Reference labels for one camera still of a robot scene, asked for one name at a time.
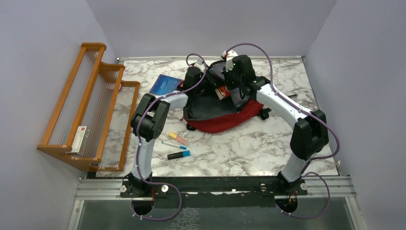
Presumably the red backpack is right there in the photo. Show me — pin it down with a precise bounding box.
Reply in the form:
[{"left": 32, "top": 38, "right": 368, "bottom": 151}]
[{"left": 183, "top": 60, "right": 271, "bottom": 134}]

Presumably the blue paperback book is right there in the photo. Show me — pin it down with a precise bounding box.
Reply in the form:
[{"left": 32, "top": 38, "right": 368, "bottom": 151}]
[{"left": 149, "top": 74, "right": 183, "bottom": 96}]

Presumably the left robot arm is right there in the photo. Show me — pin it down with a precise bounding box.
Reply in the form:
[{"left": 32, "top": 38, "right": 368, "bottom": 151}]
[{"left": 128, "top": 67, "right": 207, "bottom": 197}]

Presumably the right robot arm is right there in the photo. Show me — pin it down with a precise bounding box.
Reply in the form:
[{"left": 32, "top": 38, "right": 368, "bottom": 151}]
[{"left": 222, "top": 53, "right": 329, "bottom": 195}]

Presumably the yellow orange highlighter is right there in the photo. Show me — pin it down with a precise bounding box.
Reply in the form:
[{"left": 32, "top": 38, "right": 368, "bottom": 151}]
[{"left": 168, "top": 132, "right": 189, "bottom": 146}]

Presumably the blue white pen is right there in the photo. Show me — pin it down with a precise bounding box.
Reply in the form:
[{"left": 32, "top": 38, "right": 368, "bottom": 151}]
[{"left": 161, "top": 141, "right": 187, "bottom": 150}]

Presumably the black blue highlighter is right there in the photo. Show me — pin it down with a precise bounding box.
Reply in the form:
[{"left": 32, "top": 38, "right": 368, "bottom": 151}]
[{"left": 167, "top": 150, "right": 190, "bottom": 160}]

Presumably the wooden rack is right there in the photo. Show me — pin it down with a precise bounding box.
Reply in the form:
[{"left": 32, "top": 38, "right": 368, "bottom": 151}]
[{"left": 37, "top": 43, "right": 140, "bottom": 172}]

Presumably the white red box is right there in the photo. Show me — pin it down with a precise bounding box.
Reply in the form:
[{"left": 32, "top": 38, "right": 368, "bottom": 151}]
[{"left": 70, "top": 126, "right": 90, "bottom": 155}]

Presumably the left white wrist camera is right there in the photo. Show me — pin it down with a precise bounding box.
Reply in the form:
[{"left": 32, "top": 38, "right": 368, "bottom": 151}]
[{"left": 194, "top": 59, "right": 205, "bottom": 69}]

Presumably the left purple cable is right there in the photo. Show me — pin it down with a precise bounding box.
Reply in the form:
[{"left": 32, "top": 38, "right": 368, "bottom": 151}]
[{"left": 131, "top": 53, "right": 208, "bottom": 221}]

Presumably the purple cable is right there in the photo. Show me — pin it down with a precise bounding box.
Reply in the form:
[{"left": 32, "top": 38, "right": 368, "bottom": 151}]
[
  {"left": 222, "top": 43, "right": 340, "bottom": 219},
  {"left": 131, "top": 53, "right": 208, "bottom": 221}
]

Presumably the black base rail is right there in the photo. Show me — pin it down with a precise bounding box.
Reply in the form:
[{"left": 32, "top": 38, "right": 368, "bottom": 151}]
[{"left": 120, "top": 176, "right": 307, "bottom": 208}]

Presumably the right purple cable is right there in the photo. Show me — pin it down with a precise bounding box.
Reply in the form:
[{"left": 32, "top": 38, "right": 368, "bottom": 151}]
[{"left": 222, "top": 43, "right": 340, "bottom": 219}]

